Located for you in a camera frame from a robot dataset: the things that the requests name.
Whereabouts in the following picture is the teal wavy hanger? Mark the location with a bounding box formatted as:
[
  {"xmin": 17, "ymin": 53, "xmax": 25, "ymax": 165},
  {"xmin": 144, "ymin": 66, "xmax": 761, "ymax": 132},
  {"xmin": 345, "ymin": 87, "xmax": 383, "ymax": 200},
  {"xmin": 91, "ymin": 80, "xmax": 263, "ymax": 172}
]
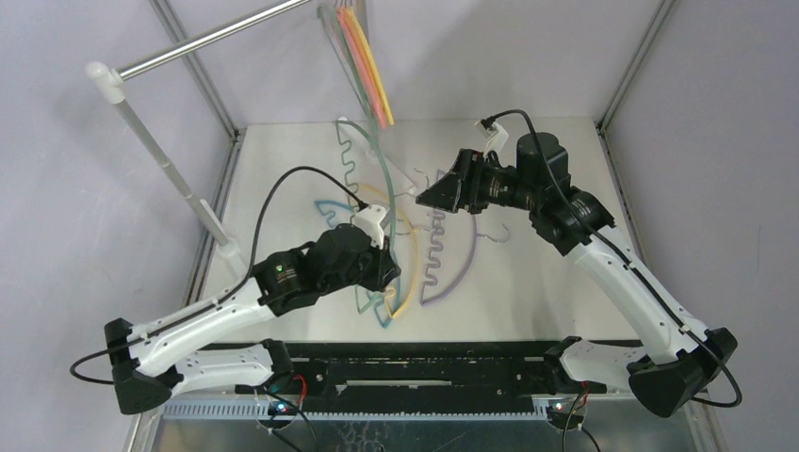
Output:
[{"xmin": 334, "ymin": 117, "xmax": 402, "ymax": 329}]

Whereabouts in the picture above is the black camera cable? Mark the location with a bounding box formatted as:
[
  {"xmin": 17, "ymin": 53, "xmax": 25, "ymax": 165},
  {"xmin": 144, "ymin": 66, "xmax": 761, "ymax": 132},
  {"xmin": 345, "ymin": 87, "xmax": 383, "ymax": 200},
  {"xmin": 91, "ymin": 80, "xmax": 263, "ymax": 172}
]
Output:
[
  {"xmin": 481, "ymin": 109, "xmax": 744, "ymax": 410},
  {"xmin": 70, "ymin": 166, "xmax": 370, "ymax": 387}
]

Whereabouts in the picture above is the pink hanger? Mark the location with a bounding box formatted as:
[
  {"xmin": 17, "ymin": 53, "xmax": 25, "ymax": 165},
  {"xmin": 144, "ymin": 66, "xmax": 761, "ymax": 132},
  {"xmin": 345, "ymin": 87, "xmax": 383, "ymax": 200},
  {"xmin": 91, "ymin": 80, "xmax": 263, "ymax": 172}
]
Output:
[{"xmin": 334, "ymin": 8, "xmax": 387, "ymax": 129}]

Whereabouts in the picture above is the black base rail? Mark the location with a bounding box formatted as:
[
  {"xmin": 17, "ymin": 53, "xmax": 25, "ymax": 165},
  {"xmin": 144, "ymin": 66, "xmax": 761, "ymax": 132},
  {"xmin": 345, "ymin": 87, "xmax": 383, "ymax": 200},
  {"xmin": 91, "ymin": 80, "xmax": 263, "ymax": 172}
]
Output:
[{"xmin": 256, "ymin": 340, "xmax": 583, "ymax": 417}]

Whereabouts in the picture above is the chrome and white garment rack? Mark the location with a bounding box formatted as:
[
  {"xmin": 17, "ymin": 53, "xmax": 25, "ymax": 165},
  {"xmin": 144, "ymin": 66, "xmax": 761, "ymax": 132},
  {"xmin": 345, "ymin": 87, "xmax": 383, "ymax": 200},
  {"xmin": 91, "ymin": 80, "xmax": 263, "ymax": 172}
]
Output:
[{"xmin": 86, "ymin": 0, "xmax": 418, "ymax": 276}]

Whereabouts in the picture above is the yellow wavy hanger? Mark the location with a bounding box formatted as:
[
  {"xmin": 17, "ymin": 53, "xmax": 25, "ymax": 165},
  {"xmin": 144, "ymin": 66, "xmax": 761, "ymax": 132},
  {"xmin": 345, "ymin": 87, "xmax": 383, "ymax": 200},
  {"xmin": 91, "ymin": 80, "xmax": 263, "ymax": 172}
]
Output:
[{"xmin": 387, "ymin": 204, "xmax": 420, "ymax": 328}]

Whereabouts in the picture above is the yellow smooth hanger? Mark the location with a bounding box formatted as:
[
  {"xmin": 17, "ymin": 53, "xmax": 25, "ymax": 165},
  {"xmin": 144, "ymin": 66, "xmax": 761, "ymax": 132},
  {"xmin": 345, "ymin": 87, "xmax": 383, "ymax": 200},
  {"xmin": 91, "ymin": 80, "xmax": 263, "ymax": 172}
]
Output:
[{"xmin": 342, "ymin": 8, "xmax": 395, "ymax": 129}]

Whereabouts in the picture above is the aluminium frame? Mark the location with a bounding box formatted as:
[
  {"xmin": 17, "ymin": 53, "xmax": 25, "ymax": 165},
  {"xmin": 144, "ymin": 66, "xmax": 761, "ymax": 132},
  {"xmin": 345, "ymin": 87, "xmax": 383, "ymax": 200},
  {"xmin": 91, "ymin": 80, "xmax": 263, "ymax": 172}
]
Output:
[{"xmin": 114, "ymin": 1, "xmax": 742, "ymax": 416}]

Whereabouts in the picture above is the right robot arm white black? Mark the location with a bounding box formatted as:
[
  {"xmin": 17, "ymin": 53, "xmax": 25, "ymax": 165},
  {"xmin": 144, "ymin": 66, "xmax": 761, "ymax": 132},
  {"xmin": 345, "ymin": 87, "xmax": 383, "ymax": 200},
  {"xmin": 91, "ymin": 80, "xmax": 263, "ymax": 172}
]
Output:
[{"xmin": 416, "ymin": 133, "xmax": 738, "ymax": 418}]

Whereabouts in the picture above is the left circuit board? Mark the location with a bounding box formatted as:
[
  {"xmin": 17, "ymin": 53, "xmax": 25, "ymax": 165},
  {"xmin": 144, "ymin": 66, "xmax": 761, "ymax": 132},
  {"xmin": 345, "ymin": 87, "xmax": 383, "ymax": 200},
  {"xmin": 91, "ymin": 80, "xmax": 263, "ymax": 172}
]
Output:
[{"xmin": 268, "ymin": 401, "xmax": 298, "ymax": 418}]

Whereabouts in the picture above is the right black camera cable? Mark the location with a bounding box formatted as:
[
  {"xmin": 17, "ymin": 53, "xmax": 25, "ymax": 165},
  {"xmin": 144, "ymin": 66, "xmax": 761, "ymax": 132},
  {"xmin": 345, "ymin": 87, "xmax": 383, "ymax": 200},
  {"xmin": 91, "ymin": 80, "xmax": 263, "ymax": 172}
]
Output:
[{"xmin": 481, "ymin": 109, "xmax": 744, "ymax": 410}]

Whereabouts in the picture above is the blue wavy hanger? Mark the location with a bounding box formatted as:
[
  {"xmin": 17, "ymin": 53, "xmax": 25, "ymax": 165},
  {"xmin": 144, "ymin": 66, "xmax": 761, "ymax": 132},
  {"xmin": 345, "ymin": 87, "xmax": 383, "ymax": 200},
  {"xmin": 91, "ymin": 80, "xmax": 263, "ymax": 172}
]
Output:
[{"xmin": 314, "ymin": 199, "xmax": 402, "ymax": 329}]

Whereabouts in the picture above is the right circuit board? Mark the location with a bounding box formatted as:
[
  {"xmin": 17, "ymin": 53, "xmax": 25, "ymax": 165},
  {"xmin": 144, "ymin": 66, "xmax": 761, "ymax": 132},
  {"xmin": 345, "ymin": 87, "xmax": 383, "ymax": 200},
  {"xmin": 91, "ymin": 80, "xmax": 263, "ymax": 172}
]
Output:
[{"xmin": 546, "ymin": 402, "xmax": 579, "ymax": 420}]

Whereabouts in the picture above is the circuit board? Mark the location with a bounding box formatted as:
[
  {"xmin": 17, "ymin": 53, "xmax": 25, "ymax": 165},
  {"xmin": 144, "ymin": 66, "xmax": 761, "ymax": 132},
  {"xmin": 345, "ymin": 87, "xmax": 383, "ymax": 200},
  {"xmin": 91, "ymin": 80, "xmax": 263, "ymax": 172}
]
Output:
[
  {"xmin": 546, "ymin": 402, "xmax": 579, "ymax": 420},
  {"xmin": 268, "ymin": 401, "xmax": 298, "ymax": 418}
]

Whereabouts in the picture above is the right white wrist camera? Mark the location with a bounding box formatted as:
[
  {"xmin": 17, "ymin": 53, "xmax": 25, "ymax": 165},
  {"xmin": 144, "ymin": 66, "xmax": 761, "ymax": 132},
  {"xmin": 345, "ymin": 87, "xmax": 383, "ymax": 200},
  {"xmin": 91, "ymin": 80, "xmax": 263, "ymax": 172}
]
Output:
[{"xmin": 475, "ymin": 121, "xmax": 509, "ymax": 153}]

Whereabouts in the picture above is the left black camera cable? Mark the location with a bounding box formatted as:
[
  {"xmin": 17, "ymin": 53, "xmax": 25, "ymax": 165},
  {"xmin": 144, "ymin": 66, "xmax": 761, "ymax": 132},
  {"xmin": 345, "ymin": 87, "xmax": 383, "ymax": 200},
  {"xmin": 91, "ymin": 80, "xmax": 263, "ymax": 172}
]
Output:
[{"xmin": 70, "ymin": 166, "xmax": 370, "ymax": 387}]

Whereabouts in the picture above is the purple wavy hanger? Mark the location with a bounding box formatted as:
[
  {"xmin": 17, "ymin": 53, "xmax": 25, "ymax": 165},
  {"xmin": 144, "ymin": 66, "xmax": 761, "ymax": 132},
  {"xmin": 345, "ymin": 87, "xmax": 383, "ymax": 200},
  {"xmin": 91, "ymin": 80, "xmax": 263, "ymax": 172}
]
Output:
[{"xmin": 419, "ymin": 207, "xmax": 478, "ymax": 307}]

